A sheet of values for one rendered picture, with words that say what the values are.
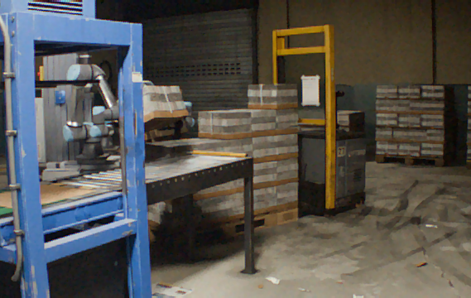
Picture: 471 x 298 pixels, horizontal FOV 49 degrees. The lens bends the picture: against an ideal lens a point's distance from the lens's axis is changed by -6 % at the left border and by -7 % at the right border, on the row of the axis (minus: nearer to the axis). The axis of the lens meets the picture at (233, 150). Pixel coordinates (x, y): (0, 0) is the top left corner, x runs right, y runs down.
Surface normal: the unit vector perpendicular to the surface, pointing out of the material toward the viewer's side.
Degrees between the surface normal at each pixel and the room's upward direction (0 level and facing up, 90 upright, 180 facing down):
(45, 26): 90
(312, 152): 90
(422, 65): 90
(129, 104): 90
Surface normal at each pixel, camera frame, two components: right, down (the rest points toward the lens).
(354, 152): 0.66, 0.07
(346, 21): -0.51, 0.11
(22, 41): 0.86, 0.04
